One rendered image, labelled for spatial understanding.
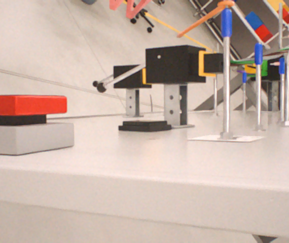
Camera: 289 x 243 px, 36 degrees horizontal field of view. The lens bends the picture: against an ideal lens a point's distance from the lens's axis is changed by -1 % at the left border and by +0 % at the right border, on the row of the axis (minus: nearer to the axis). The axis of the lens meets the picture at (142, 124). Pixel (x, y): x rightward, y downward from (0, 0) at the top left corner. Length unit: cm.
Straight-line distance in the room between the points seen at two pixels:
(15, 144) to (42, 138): 2
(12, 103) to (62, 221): 51
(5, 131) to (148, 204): 11
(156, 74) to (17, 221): 33
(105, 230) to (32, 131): 57
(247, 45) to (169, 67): 817
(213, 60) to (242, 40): 825
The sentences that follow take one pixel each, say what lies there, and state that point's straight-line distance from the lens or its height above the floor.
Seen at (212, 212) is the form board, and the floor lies 121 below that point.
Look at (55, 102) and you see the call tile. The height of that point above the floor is 113.
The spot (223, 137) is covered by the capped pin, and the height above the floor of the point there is 118.
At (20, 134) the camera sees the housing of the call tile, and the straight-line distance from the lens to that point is 26.
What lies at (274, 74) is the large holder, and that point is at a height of 115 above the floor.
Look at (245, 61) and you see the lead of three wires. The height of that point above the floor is 121.
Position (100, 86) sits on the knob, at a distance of 57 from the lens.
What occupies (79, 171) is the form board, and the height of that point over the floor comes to 117.
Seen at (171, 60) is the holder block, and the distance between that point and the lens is 48.
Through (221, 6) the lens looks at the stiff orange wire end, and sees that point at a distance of 35.
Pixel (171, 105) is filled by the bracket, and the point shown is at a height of 111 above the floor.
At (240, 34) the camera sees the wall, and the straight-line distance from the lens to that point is 876.
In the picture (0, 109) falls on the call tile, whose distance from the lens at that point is 27.
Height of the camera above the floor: 127
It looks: 23 degrees down
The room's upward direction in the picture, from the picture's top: 50 degrees clockwise
